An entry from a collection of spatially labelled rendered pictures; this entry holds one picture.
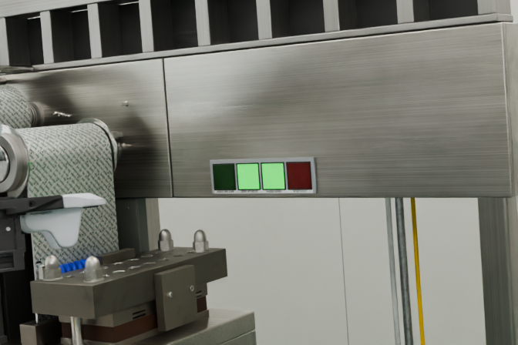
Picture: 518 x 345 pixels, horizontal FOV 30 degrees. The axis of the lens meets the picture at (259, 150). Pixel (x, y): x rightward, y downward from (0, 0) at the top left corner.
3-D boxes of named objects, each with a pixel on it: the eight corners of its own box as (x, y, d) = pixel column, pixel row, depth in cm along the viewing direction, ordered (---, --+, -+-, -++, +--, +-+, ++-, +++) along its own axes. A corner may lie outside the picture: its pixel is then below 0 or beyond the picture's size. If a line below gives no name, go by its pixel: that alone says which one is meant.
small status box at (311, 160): (211, 194, 199) (209, 160, 199) (213, 193, 200) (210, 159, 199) (315, 193, 185) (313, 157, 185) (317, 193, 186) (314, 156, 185)
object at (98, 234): (35, 280, 186) (26, 185, 185) (118, 259, 206) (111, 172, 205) (36, 280, 186) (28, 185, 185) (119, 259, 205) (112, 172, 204)
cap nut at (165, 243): (153, 250, 207) (152, 229, 207) (165, 248, 210) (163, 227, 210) (166, 251, 205) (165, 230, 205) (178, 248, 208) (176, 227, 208)
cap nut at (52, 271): (38, 280, 180) (36, 256, 180) (53, 276, 183) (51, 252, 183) (52, 281, 178) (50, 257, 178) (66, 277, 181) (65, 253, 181)
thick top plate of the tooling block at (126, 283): (31, 313, 180) (29, 281, 180) (169, 272, 213) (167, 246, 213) (95, 319, 171) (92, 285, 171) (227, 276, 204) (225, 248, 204)
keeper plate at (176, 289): (157, 330, 185) (153, 273, 184) (190, 319, 193) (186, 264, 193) (167, 331, 183) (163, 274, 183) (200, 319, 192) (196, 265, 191)
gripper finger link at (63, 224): (109, 242, 110) (27, 252, 108) (104, 191, 111) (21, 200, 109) (112, 242, 107) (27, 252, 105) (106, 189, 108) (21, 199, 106)
